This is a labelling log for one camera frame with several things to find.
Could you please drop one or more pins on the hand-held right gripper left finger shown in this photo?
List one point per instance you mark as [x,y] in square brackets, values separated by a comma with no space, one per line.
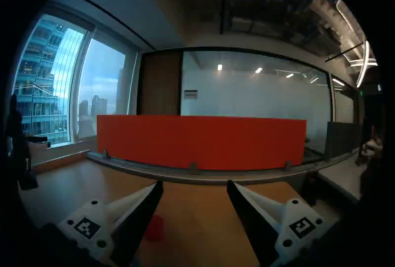
[102,217]

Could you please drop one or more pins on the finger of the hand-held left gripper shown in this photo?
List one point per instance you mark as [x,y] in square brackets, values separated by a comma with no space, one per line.
[38,140]

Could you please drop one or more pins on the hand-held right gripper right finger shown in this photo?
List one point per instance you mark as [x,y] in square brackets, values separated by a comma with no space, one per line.
[285,220]

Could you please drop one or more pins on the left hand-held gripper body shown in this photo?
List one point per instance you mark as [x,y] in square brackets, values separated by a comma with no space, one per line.
[20,143]

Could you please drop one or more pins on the red plastic cup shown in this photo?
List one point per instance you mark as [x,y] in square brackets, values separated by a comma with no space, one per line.
[155,228]

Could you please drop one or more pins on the white desk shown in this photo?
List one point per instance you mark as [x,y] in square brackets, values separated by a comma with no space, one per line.
[341,176]

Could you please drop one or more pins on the grey desk screen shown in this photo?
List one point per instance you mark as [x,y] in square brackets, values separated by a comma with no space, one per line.
[342,139]

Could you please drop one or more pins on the red desk screen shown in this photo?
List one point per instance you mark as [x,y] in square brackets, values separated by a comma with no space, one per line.
[200,142]

